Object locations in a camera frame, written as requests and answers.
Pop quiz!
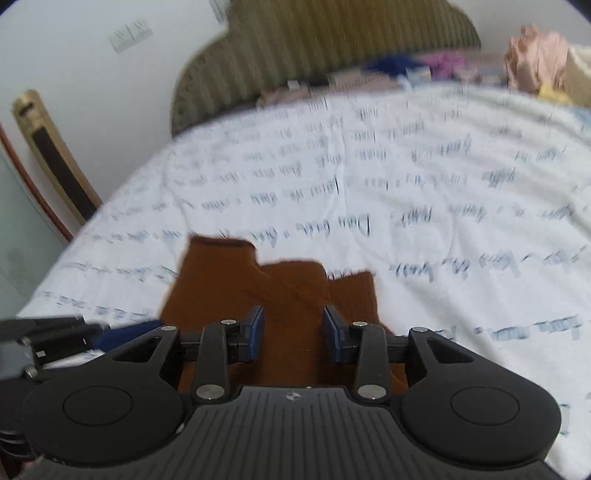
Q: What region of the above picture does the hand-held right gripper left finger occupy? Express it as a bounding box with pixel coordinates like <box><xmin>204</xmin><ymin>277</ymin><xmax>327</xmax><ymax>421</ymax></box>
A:
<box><xmin>108</xmin><ymin>305</ymin><xmax>266</xmax><ymax>404</ymax></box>

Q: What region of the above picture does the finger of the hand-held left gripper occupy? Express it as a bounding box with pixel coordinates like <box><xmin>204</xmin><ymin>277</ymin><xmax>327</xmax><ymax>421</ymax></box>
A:
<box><xmin>0</xmin><ymin>315</ymin><xmax>163</xmax><ymax>366</ymax></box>

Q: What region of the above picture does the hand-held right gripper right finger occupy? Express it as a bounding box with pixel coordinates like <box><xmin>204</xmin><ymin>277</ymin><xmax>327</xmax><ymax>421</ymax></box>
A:
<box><xmin>322</xmin><ymin>305</ymin><xmax>469</xmax><ymax>404</ymax></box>

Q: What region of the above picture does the brown knitted sweater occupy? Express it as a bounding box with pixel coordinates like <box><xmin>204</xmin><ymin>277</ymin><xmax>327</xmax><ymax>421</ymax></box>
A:
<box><xmin>159</xmin><ymin>235</ymin><xmax>409</xmax><ymax>395</ymax></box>

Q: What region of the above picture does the flower printed glass sliding door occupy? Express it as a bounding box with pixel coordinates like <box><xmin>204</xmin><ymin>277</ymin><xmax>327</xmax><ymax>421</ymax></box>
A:
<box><xmin>0</xmin><ymin>122</ymin><xmax>75</xmax><ymax>315</ymax></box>

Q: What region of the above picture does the white script printed quilt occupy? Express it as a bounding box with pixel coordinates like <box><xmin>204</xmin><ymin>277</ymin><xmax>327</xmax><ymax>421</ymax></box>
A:
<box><xmin>16</xmin><ymin>83</ymin><xmax>591</xmax><ymax>480</ymax></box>

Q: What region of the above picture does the gold tower air conditioner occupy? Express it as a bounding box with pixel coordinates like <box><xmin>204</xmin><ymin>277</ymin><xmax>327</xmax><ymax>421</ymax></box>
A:
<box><xmin>11</xmin><ymin>90</ymin><xmax>102</xmax><ymax>224</ymax></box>

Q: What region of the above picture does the dark blue cloth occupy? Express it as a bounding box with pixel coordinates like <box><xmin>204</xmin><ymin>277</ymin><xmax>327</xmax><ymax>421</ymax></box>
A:
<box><xmin>365</xmin><ymin>54</ymin><xmax>417</xmax><ymax>77</ymax></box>

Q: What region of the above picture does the olive green padded headboard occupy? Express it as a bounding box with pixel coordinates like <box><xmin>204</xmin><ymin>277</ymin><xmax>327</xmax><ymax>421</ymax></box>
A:
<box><xmin>171</xmin><ymin>0</ymin><xmax>481</xmax><ymax>137</ymax></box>

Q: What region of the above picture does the purple cloth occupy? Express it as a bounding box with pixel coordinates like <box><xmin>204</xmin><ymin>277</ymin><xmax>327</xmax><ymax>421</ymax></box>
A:
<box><xmin>416</xmin><ymin>52</ymin><xmax>468</xmax><ymax>79</ymax></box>

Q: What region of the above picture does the yellow cloth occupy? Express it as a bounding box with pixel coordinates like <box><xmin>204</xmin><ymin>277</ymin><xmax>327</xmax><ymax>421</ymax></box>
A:
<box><xmin>538</xmin><ymin>83</ymin><xmax>573</xmax><ymax>105</ymax></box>

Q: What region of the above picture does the pink crumpled cloth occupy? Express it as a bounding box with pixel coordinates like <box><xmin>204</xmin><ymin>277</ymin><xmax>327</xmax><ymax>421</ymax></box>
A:
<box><xmin>503</xmin><ymin>25</ymin><xmax>570</xmax><ymax>93</ymax></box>

